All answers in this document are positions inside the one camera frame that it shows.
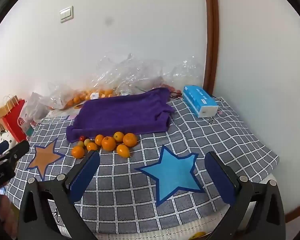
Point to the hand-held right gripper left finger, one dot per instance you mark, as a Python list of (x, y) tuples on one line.
[(85, 172)]

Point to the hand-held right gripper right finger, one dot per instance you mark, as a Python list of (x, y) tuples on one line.
[(220, 177)]

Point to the yellow-green tomato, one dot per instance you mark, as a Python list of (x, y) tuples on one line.
[(80, 144), (87, 142)]

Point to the small red tomato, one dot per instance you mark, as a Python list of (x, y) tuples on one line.
[(82, 138)]

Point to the orange with green stem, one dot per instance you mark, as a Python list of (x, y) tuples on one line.
[(108, 143)]

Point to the small oval orange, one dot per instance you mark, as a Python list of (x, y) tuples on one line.
[(122, 150)]

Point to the large orange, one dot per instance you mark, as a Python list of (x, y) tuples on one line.
[(130, 140)]

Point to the red paper bag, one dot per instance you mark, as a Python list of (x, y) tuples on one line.
[(15, 123)]

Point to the grey checkered star blanket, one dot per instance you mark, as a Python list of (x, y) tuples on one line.
[(130, 180)]

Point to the white plastic bag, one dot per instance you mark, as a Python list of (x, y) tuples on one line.
[(36, 107)]

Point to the purple towel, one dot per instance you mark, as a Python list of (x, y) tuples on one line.
[(120, 112)]

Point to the clear bag of small oranges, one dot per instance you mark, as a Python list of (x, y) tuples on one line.
[(106, 93)]

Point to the blue tissue pack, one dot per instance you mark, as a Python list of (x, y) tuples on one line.
[(197, 97)]

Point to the crumpled clear plastic bag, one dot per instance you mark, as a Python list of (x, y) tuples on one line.
[(140, 72)]

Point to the brown wooden door frame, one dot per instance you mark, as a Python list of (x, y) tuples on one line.
[(212, 42)]

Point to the white light switch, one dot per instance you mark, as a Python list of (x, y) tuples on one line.
[(66, 14)]

